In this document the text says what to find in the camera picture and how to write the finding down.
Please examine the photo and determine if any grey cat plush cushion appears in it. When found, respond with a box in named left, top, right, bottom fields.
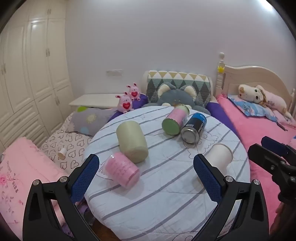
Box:
left=142, top=82, right=211, bottom=115

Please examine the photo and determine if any cream wardrobe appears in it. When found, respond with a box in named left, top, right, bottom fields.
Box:
left=0, top=6, right=74, bottom=149

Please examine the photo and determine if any cream and pink plush dog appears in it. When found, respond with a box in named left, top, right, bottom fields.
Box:
left=238, top=84, right=293, bottom=121

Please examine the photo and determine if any large pink bunny plush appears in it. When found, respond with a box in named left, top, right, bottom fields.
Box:
left=116, top=91, right=134, bottom=113

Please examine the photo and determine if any heart pattern blanket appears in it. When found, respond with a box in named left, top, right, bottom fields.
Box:
left=39, top=111, right=93, bottom=173

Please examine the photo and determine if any white bedside table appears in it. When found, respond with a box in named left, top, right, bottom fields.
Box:
left=69, top=93, right=123, bottom=109

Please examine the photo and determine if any blue cartoon pillow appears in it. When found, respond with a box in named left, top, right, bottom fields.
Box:
left=228, top=94, right=279, bottom=123

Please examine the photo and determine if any grey flower pillow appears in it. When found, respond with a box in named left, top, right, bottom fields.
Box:
left=70, top=105, right=117, bottom=137

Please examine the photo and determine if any small pink bunny plush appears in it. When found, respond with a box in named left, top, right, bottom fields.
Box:
left=126, top=82, right=141, bottom=101

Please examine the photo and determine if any pink bedsheet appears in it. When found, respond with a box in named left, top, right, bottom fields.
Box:
left=216, top=95, right=296, bottom=224

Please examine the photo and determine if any cream bed headboard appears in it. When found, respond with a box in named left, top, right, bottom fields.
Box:
left=215, top=52, right=294, bottom=112

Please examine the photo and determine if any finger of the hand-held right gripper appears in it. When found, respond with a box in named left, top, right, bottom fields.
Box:
left=261, top=136, right=292, bottom=161
left=247, top=143, right=287, bottom=178

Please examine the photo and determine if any pink can with green lid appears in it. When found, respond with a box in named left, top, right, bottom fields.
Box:
left=161, top=104, right=190, bottom=136

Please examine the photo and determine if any blue and black can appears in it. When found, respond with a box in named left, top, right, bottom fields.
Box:
left=181, top=113, right=207, bottom=144

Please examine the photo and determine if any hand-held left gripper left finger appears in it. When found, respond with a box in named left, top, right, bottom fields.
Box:
left=22, top=153, right=100, bottom=241

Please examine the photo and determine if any pink translucent cup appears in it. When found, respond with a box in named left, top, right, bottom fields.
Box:
left=102, top=152, right=141, bottom=189

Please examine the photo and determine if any pale green cup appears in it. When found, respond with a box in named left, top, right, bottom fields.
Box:
left=116, top=120, right=149, bottom=164

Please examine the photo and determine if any white paper cup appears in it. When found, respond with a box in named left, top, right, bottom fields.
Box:
left=205, top=143, right=233, bottom=171

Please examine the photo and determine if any diamond pattern quilted cushion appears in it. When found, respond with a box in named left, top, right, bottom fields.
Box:
left=142, top=70, right=213, bottom=108

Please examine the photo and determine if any pink floral quilt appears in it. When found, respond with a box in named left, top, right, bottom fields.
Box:
left=0, top=137, right=71, bottom=233

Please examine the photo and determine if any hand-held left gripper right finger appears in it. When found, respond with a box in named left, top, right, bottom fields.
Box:
left=193, top=153, right=270, bottom=241

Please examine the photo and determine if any striped white tablecloth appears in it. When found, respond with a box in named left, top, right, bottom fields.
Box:
left=84, top=106, right=251, bottom=241

